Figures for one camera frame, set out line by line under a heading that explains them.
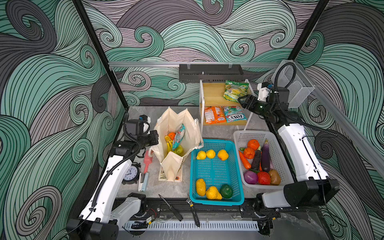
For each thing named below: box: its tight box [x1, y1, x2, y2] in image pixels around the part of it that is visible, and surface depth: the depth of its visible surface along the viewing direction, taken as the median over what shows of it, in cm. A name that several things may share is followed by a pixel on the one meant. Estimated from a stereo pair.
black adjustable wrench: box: [186, 199, 201, 227], surface depth 73 cm
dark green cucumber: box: [251, 149, 261, 171], surface depth 88 cm
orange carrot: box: [239, 150, 252, 170], surface depth 89 cm
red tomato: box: [257, 171, 271, 186], surface depth 79 cm
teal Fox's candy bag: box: [224, 105, 248, 123], surface depth 92 cm
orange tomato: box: [247, 139, 260, 151], surface depth 92 cm
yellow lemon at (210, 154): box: [206, 149, 216, 159], surface depth 91 cm
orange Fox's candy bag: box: [204, 106, 226, 125], surface depth 93 cm
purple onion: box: [243, 170, 259, 185], surface depth 80 cm
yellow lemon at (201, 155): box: [196, 150, 207, 160], surface depth 91 cm
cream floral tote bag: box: [149, 107, 204, 182], surface depth 82 cm
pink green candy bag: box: [172, 123, 186, 151], surface depth 89 cm
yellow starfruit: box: [196, 178, 206, 197], surface depth 78 cm
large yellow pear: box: [205, 186, 223, 200], surface depth 76 cm
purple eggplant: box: [261, 138, 271, 173], surface depth 87 cm
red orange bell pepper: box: [243, 147, 256, 159], surface depth 89 cm
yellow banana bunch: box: [164, 135, 173, 153], surface depth 95 cm
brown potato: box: [269, 169, 281, 186], surface depth 80 cm
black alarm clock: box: [121, 162, 142, 185], surface depth 83 cm
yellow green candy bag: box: [223, 80, 249, 103], surface depth 81 cm
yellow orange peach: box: [218, 149, 229, 161], surface depth 90 cm
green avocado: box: [220, 183, 233, 199], surface depth 76 cm
